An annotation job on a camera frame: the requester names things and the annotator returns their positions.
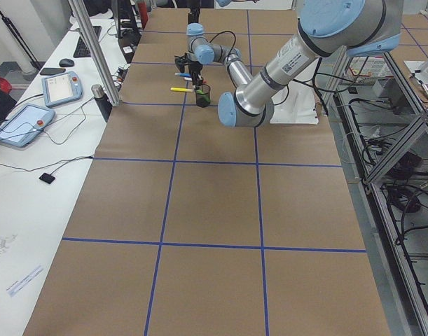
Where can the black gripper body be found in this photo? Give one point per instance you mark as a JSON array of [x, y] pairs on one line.
[[195, 67]]

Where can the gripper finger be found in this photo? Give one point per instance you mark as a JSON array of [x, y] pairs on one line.
[[194, 84]]

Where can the blue marker pen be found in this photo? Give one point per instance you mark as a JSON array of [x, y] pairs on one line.
[[185, 75]]

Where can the black mesh pen cup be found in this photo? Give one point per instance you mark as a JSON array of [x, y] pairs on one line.
[[203, 100]]

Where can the yellow highlighter pen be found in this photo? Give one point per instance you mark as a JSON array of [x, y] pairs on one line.
[[181, 89]]

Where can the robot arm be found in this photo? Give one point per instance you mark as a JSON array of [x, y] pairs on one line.
[[364, 28], [195, 7]]

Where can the steel water bottle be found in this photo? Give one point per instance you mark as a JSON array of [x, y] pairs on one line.
[[102, 101]]

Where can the black computer mouse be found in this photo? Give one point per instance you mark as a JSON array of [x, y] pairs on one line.
[[65, 63]]

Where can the far teach pendant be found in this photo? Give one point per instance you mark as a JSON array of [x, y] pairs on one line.
[[61, 89]]

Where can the teach pendant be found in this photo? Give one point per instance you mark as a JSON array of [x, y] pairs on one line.
[[21, 129], [61, 89]]

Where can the black phone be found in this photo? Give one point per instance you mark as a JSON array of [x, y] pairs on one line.
[[51, 71]]

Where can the near teach pendant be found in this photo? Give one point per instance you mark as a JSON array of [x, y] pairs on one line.
[[21, 129]]

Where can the small black square device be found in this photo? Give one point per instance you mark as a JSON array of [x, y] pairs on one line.
[[47, 178]]

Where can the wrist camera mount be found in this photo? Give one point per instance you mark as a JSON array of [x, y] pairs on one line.
[[181, 62]]

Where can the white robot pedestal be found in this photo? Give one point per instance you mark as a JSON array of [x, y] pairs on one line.
[[294, 105]]

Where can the aluminium frame post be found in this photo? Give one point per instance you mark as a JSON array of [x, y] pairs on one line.
[[83, 19]]

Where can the aluminium frame rack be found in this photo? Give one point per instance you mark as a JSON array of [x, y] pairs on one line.
[[380, 107]]

